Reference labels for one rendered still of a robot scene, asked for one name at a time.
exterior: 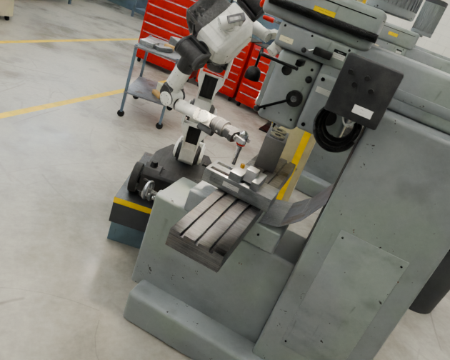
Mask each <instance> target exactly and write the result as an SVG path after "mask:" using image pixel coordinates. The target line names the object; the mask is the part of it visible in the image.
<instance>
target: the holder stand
mask: <svg viewBox="0 0 450 360"><path fill-rule="evenodd" d="M288 136H289V133H287V132H286V131H284V130H283V129H281V128H278V127H274V128H273V127H272V126H270V128H269V130H268V132H267V134H266V136H265V138H264V141H263V144H262V145H261V148H260V151H259V154H258V156H257V158H256V161H255V163H254V165H255V166H258V167H260V168H263V169H266V170H267V171H270V172H272V173H273V172H274V170H275V168H276V165H277V164H278V162H279V159H280V157H281V154H282V152H283V150H284V147H285V145H286V141H287V139H288Z"/></svg>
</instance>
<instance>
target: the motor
mask: <svg viewBox="0 0 450 360"><path fill-rule="evenodd" d="M422 2H423V0H366V3H365V4H367V5H369V6H372V7H375V8H378V9H381V10H383V11H384V12H385V13H386V14H390V15H392V16H395V17H398V18H400V19H404V20H407V21H410V22H412V21H413V20H414V18H415V16H416V15H415V14H417V12H418V10H419V8H420V6H421V4H422Z"/></svg>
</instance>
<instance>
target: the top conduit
mask: <svg viewBox="0 0 450 360"><path fill-rule="evenodd" d="M269 3H271V4H274V5H276V6H280V7H281V8H283V9H286V10H289V11H292V12H295V13H297V14H301V15H302V16H305V17H307V18H309V19H313V20H314V21H318V22H320V23H323V24H326V25H327V26H328V25H329V26H331V27H333V28H336V29H338V30H340V31H344V32H346V33H349V34H351V35H354V36H357V37H359V38H363V39H365V40H367V41H369V42H372V43H376V40H377V39H378V37H379V35H377V34H375V33H373V32H370V31H367V30H365V29H361V28H359V27H357V26H354V25H352V24H348V23H346V22H344V21H340V20H338V19H336V18H333V17H330V16H327V15H326V14H322V13H320V12H317V11H314V10H313V9H312V10H311V9H309V8H307V7H304V6H302V5H299V4H295V3H294V2H292V1H288V0H269Z"/></svg>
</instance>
